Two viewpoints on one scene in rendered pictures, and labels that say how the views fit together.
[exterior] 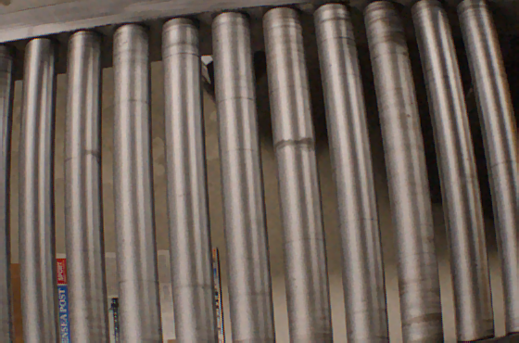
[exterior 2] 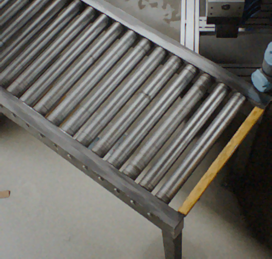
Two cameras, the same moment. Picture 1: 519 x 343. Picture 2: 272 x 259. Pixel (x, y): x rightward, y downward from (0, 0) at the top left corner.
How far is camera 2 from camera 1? 0.80 m
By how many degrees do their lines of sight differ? 18
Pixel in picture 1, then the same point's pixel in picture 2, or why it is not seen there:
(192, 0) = (155, 36)
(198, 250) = (95, 101)
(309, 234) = (125, 118)
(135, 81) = (120, 47)
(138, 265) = (76, 93)
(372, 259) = (135, 137)
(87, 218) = (75, 72)
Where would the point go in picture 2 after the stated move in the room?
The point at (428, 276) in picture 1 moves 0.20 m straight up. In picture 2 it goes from (145, 155) to (141, 127)
